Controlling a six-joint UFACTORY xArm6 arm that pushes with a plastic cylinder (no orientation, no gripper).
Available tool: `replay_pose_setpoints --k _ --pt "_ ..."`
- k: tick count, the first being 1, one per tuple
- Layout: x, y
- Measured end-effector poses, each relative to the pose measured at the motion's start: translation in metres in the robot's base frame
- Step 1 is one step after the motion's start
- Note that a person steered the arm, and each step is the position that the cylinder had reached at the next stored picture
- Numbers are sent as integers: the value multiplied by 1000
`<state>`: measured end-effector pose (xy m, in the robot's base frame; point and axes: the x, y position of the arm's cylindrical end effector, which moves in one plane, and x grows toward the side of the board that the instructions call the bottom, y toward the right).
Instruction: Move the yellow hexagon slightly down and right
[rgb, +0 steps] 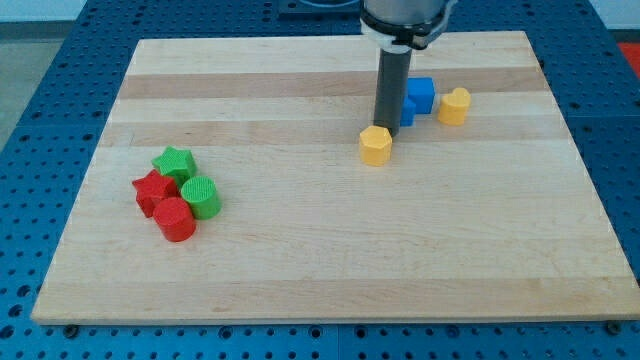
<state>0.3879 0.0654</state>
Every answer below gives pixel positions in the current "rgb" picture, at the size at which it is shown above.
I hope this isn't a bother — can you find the green cylinder block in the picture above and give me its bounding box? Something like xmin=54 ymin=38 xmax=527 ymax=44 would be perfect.
xmin=181 ymin=176 xmax=222 ymax=220

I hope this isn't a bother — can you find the yellow heart block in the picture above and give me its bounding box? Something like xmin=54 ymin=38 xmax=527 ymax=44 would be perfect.
xmin=437 ymin=87 xmax=471 ymax=126

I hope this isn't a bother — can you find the blue cube block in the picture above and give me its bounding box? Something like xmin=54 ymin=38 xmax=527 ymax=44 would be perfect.
xmin=407 ymin=77 xmax=436 ymax=114

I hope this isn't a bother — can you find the red star block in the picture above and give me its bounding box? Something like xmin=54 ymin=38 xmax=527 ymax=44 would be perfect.
xmin=132 ymin=169 xmax=179 ymax=218

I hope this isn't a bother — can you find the yellow hexagon block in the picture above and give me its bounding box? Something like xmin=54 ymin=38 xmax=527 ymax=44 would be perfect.
xmin=359 ymin=125 xmax=392 ymax=166

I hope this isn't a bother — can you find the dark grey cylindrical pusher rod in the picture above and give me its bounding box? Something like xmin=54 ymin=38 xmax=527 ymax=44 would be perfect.
xmin=373 ymin=49 xmax=412 ymax=137

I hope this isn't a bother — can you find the green star block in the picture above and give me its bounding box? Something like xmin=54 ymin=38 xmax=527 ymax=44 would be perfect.
xmin=151 ymin=146 xmax=197 ymax=188

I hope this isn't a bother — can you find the red cylinder block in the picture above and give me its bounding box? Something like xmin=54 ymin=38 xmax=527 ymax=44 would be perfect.
xmin=153 ymin=197 xmax=196 ymax=242

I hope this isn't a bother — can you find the wooden board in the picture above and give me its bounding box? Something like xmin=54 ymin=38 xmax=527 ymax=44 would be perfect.
xmin=32 ymin=31 xmax=639 ymax=325

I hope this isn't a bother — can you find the small blue block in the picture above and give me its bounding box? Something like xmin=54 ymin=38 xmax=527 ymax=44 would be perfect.
xmin=400 ymin=97 xmax=416 ymax=127

